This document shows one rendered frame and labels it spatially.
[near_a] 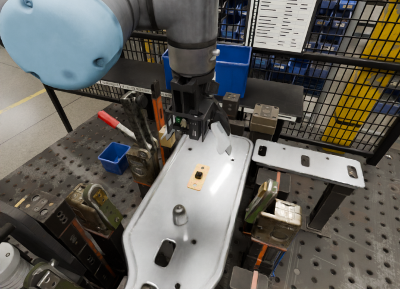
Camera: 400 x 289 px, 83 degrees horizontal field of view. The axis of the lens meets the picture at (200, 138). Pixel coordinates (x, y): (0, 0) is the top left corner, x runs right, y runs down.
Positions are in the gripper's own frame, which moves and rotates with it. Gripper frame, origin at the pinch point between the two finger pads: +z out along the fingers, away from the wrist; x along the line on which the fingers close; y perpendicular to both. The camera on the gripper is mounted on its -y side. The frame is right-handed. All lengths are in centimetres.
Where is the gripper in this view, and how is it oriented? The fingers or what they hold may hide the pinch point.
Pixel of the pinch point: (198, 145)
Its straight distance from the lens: 52.0
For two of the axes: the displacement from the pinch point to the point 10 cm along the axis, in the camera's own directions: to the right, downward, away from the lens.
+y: -3.3, 6.5, -6.9
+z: 0.1, 7.3, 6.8
